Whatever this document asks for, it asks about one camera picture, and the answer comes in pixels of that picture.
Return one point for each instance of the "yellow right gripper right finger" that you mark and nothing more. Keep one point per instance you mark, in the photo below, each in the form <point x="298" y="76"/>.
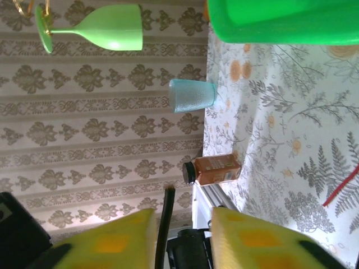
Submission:
<point x="252" y="246"/>

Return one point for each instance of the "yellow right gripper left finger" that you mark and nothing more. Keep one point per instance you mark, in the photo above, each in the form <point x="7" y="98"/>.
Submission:
<point x="112" y="246"/>

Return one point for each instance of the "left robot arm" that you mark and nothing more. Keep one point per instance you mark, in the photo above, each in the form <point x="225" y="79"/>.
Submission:
<point x="188" y="249"/>

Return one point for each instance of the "brown juice bottle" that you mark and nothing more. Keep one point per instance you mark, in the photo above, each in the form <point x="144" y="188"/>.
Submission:
<point x="216" y="169"/>

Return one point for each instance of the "blue textured cup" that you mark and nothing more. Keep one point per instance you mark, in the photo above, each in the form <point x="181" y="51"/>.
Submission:
<point x="193" y="95"/>

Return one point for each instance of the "green wine glass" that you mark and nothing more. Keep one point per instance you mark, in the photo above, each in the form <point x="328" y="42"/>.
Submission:
<point x="117" y="28"/>

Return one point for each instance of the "green perforated plastic basket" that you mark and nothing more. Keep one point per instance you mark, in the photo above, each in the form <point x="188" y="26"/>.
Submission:
<point x="280" y="16"/>

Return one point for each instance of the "aluminium extrusion frame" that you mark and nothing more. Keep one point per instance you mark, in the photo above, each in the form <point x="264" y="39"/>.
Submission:
<point x="216" y="196"/>

